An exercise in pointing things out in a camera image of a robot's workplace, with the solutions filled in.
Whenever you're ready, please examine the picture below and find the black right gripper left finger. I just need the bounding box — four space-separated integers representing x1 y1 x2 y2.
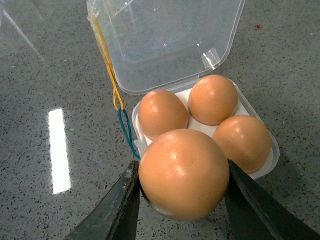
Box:
65 160 140 240

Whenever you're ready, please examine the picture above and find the blue rubber band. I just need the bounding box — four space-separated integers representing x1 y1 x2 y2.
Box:
117 108 141 160

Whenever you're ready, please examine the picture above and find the yellow rubber band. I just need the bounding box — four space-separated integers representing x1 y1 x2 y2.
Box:
92 13 125 110

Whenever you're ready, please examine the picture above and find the clear plastic egg box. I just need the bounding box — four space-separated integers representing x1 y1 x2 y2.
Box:
86 0 281 181

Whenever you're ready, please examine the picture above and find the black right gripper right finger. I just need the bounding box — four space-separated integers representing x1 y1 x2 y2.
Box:
224 159 320 240

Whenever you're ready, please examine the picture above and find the brown egg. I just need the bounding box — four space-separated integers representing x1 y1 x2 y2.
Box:
212 115 272 174
188 74 238 126
138 129 230 221
137 89 189 140

